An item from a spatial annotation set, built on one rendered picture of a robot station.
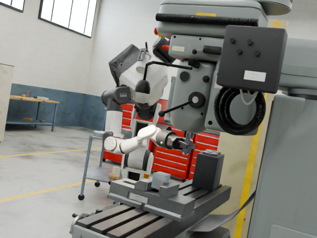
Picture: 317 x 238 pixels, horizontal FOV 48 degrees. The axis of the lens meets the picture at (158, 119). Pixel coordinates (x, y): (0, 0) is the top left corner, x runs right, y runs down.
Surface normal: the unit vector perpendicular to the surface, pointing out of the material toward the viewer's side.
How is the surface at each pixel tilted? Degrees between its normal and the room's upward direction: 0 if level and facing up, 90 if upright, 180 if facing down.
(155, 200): 90
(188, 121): 118
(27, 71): 90
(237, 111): 90
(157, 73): 86
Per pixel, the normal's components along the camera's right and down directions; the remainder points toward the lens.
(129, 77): -0.04, -0.50
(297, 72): -0.43, -0.03
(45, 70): 0.89, 0.18
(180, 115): -0.46, 0.29
